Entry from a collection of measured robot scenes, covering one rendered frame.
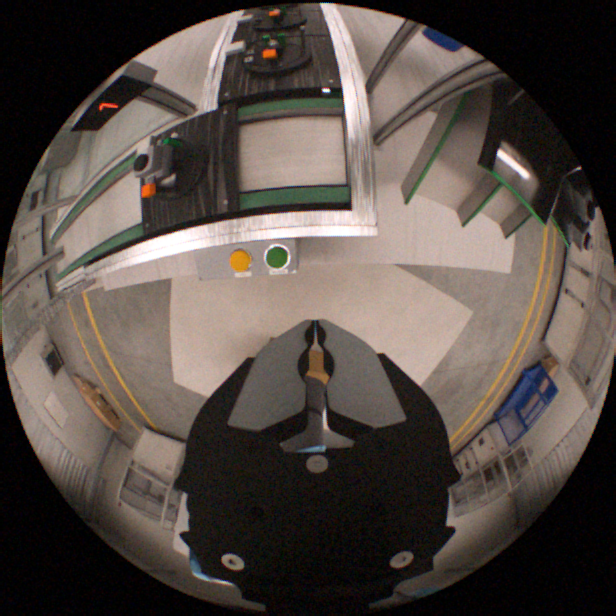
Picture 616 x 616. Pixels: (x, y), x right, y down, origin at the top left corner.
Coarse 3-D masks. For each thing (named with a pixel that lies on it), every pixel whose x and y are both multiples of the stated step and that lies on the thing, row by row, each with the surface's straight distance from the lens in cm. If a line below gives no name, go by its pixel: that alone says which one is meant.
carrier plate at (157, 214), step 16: (208, 112) 48; (224, 112) 46; (176, 128) 51; (192, 128) 48; (208, 128) 46; (224, 128) 44; (208, 144) 44; (224, 144) 42; (224, 160) 41; (208, 176) 42; (224, 176) 41; (192, 192) 43; (208, 192) 42; (224, 192) 40; (144, 208) 52; (160, 208) 48; (176, 208) 45; (192, 208) 43; (208, 208) 41; (224, 208) 40; (144, 224) 52; (160, 224) 48; (176, 224) 46
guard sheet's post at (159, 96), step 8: (96, 88) 37; (152, 88) 41; (160, 88) 43; (144, 96) 43; (152, 96) 42; (160, 96) 43; (168, 96) 44; (176, 96) 47; (152, 104) 45; (160, 104) 45; (168, 104) 46; (176, 104) 46; (184, 104) 48; (192, 104) 51; (176, 112) 49; (184, 112) 50; (192, 112) 51
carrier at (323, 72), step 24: (240, 48) 59; (264, 48) 56; (288, 48) 54; (312, 48) 56; (240, 72) 53; (264, 72) 48; (288, 72) 48; (312, 72) 49; (336, 72) 49; (240, 96) 47
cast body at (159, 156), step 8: (160, 144) 42; (144, 152) 38; (152, 152) 37; (160, 152) 38; (168, 152) 40; (136, 160) 38; (144, 160) 36; (152, 160) 36; (160, 160) 38; (168, 160) 40; (136, 168) 37; (144, 168) 37; (152, 168) 36; (160, 168) 38; (168, 168) 39; (136, 176) 38; (144, 176) 39; (160, 176) 38; (168, 176) 39
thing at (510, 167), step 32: (512, 96) 23; (512, 128) 26; (544, 128) 32; (480, 160) 22; (512, 160) 26; (544, 160) 31; (576, 160) 33; (512, 192) 24; (544, 192) 32; (544, 224) 30
